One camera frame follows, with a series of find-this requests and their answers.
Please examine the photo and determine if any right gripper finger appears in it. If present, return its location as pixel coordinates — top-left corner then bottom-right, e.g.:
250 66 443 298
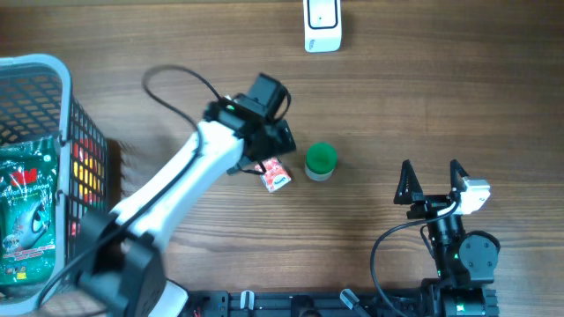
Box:
393 159 424 205
449 159 469 192

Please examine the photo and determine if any small red snack box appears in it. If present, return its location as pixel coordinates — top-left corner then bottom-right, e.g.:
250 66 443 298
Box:
255 157 292 193

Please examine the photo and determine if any green lid jar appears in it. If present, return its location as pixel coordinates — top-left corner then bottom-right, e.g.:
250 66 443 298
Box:
305 143 338 181

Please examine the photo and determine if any green 3M gloves package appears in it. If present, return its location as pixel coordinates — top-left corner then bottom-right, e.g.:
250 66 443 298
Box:
1 136 58 288

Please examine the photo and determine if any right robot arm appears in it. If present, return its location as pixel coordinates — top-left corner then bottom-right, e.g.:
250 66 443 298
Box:
394 160 501 317

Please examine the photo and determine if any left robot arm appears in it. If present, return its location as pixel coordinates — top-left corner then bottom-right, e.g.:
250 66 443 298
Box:
70 73 296 316

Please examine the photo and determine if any white barcode scanner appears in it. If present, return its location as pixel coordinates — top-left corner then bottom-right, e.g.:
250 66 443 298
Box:
302 0 343 54

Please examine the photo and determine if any grey plastic mesh basket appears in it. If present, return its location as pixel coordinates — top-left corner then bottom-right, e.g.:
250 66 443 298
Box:
1 54 108 316

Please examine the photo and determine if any right camera black cable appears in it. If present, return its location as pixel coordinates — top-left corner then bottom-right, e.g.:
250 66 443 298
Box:
369 200 462 317

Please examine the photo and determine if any camera black cable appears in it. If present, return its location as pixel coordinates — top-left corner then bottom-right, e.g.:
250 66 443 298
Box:
369 200 462 317
34 64 226 309

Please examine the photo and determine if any left camera black cable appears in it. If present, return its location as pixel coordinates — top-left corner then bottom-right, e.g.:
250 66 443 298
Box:
34 64 226 309

